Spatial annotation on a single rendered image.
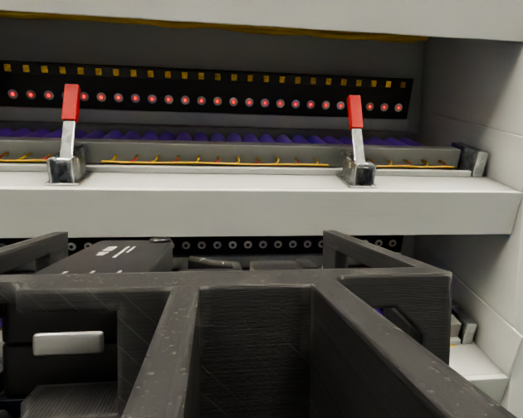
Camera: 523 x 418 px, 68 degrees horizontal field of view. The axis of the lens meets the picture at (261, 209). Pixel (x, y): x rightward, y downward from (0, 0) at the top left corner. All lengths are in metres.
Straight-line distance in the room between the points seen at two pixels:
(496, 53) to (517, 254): 0.21
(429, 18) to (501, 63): 0.11
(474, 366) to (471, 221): 0.16
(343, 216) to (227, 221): 0.11
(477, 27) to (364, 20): 0.11
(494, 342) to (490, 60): 0.30
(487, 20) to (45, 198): 0.43
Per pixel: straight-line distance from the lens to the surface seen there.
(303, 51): 0.58
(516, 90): 0.48
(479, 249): 0.51
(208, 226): 0.35
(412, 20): 0.42
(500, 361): 0.50
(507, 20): 0.47
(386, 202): 0.38
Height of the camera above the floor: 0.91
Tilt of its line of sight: 5 degrees down
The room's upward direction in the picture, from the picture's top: 1 degrees clockwise
